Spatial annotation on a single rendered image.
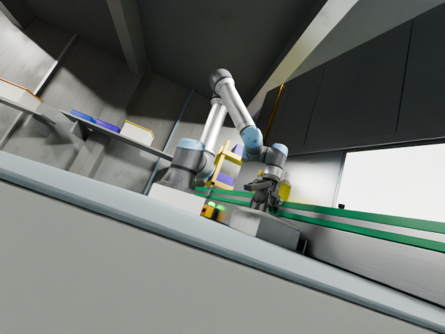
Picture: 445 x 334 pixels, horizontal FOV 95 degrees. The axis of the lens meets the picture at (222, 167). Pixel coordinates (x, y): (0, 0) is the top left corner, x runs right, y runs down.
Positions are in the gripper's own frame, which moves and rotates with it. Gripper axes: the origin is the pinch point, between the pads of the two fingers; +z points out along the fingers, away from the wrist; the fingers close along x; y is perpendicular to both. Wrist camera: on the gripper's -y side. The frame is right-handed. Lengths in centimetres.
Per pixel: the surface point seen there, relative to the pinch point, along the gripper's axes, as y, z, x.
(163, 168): 41, -51, 331
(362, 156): 39, -47, -17
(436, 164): 38, -42, -42
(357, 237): 20.1, -6.2, -29.2
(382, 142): 39, -54, -24
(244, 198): 13.9, -11.9, 28.0
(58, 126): -143, -50, 399
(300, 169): 39, -41, 16
